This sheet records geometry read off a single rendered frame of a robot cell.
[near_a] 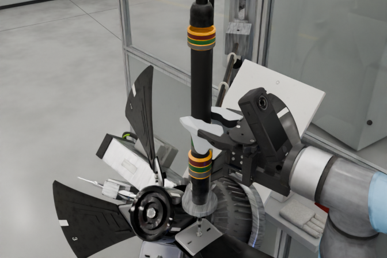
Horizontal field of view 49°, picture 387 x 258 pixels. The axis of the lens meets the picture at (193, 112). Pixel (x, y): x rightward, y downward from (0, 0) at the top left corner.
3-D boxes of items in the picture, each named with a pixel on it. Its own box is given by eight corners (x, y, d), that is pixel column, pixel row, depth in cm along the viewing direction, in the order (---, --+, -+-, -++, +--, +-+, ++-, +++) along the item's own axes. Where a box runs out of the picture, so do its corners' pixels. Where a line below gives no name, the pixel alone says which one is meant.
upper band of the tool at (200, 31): (190, 39, 68) (190, 22, 67) (217, 41, 68) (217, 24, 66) (184, 50, 65) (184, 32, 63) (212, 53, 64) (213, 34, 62)
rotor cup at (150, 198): (150, 226, 105) (112, 223, 95) (177, 174, 104) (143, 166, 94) (190, 262, 96) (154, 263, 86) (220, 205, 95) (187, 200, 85)
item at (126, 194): (168, 213, 106) (79, 181, 127) (170, 205, 107) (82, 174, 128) (163, 213, 104) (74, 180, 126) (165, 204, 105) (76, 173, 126)
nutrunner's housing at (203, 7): (192, 204, 88) (191, -22, 63) (211, 207, 87) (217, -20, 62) (188, 218, 84) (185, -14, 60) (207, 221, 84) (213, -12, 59)
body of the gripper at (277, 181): (217, 174, 72) (283, 205, 66) (219, 132, 67) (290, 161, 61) (241, 151, 77) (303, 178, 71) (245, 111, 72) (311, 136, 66)
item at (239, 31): (228, 43, 138) (230, 18, 134) (250, 45, 137) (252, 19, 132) (224, 56, 130) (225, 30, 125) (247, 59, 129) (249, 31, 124)
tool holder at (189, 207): (188, 182, 90) (187, 145, 84) (221, 187, 88) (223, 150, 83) (178, 213, 82) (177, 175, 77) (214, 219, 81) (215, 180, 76)
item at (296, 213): (292, 202, 144) (293, 197, 143) (332, 226, 135) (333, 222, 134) (277, 215, 139) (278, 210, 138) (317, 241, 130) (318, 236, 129)
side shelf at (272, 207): (269, 163, 166) (270, 157, 164) (355, 213, 144) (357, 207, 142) (227, 193, 152) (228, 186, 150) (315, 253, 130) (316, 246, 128)
